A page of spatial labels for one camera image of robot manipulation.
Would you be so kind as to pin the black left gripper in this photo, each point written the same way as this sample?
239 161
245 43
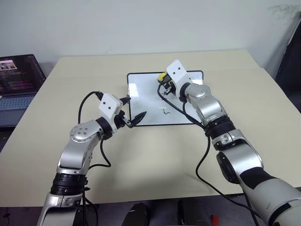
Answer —
120 117

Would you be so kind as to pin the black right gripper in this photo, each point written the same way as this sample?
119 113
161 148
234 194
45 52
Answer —
169 84

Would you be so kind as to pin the yellow whiteboard eraser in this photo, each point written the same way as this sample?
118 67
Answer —
161 78

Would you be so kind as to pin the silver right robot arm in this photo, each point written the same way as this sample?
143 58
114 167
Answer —
237 155

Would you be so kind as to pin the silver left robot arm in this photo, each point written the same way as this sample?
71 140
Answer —
77 150

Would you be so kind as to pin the black-framed whiteboard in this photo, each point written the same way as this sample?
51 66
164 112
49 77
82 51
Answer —
145 99

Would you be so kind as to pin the dark rounded shape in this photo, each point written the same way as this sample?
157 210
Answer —
137 215

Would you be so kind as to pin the open laptop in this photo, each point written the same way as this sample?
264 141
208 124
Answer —
16 80

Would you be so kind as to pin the dark upright panel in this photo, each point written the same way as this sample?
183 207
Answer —
290 54

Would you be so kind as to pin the small red object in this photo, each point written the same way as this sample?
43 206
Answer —
214 220

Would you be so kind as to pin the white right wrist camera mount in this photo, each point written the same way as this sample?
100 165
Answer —
176 70

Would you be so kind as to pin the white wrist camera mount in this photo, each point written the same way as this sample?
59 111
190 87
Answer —
108 106
176 70

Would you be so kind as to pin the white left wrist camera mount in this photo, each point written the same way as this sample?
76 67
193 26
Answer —
108 106

